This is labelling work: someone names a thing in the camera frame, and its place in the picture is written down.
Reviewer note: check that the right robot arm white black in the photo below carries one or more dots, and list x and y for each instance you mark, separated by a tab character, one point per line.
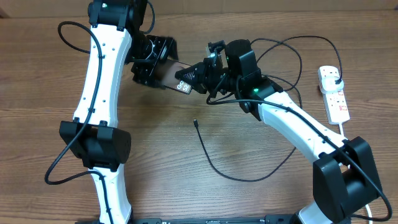
345	177

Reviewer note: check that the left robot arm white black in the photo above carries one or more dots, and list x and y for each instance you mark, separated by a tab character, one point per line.
93	135

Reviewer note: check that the white power strip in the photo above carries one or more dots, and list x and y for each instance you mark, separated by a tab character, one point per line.
335	103

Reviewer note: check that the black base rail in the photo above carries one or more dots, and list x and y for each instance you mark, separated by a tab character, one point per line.
268	219

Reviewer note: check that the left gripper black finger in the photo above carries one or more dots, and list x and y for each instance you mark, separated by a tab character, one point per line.
170	49
153	83

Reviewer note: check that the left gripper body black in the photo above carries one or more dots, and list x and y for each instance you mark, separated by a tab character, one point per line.
147	51

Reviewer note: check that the white charger plug adapter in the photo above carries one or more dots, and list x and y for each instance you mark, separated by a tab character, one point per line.
329	85

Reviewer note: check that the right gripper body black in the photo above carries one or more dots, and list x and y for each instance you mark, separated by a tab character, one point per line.
220	79

